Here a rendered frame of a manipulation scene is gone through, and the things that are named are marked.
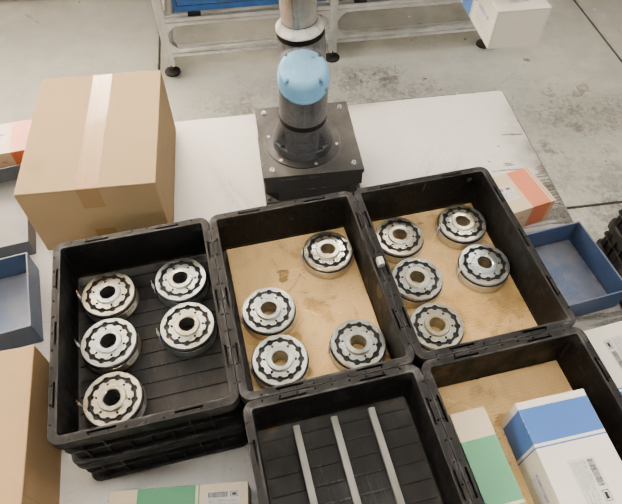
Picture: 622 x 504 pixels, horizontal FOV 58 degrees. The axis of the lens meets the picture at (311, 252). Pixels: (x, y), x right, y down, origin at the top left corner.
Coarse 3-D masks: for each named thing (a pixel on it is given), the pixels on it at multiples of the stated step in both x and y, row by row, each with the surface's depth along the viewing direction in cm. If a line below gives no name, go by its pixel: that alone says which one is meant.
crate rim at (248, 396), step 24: (216, 216) 113; (240, 216) 113; (360, 216) 113; (216, 240) 111; (216, 264) 106; (384, 288) 103; (240, 360) 95; (408, 360) 95; (240, 384) 92; (288, 384) 92; (312, 384) 92
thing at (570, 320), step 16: (432, 176) 120; (448, 176) 120; (368, 192) 117; (496, 192) 119; (368, 224) 112; (512, 224) 112; (528, 240) 110; (384, 256) 107; (384, 272) 105; (544, 272) 105; (400, 304) 101; (560, 304) 101; (416, 336) 97; (496, 336) 97; (512, 336) 97; (528, 336) 97; (416, 352) 95; (432, 352) 95; (448, 352) 95
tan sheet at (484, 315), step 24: (408, 216) 126; (432, 216) 126; (432, 240) 122; (456, 288) 115; (504, 288) 115; (408, 312) 112; (480, 312) 112; (504, 312) 112; (528, 312) 112; (480, 336) 108
